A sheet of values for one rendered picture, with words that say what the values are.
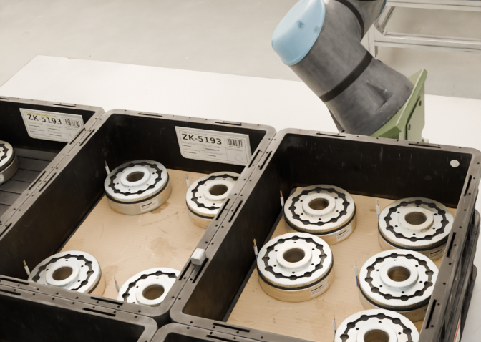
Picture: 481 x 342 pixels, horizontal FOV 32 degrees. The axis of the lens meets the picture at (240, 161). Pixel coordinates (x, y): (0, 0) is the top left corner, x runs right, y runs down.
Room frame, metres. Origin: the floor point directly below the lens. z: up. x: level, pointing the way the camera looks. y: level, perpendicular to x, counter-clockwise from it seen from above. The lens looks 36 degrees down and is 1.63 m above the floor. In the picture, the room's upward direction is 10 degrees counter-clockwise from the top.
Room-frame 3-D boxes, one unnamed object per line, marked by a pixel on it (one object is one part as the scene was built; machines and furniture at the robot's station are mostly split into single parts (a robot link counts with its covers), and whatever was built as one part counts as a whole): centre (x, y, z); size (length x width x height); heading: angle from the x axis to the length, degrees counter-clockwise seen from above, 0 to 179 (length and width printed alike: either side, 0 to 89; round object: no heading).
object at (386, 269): (0.75, -0.17, 0.86); 0.05 x 0.05 x 0.01
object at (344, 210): (0.91, -0.10, 0.86); 0.10 x 0.10 x 0.01
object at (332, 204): (0.91, -0.10, 0.86); 0.05 x 0.05 x 0.01
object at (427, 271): (0.75, -0.17, 0.86); 0.10 x 0.10 x 0.01
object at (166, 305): (0.93, 0.16, 0.92); 0.40 x 0.30 x 0.02; 152
